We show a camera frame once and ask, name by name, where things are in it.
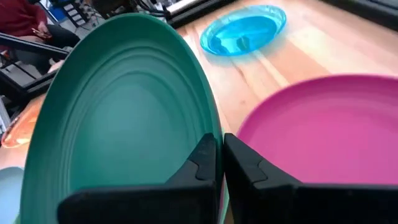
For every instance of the orange transparent plastic plate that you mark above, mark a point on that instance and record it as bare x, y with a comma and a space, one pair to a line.
21, 130

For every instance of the dark green plastic plate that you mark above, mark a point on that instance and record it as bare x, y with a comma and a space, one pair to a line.
124, 118

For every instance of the pale blue plastic plate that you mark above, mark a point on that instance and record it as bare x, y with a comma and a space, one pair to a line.
9, 193

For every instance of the black table edge rail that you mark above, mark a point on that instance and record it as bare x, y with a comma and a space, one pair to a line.
192, 14
367, 12

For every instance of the black aluminium frame rail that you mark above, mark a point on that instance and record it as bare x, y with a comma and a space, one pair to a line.
21, 77
31, 45

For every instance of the person's hand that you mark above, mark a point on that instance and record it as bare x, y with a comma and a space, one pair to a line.
42, 31

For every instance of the blue transparent plastic plate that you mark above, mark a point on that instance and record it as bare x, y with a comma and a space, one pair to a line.
245, 29

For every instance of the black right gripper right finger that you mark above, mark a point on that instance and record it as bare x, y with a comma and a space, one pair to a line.
280, 205

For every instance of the magenta plastic plate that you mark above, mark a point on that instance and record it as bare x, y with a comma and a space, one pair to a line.
326, 130

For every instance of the person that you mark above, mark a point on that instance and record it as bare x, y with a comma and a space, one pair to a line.
18, 15

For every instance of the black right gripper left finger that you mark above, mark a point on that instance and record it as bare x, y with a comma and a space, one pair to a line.
186, 202

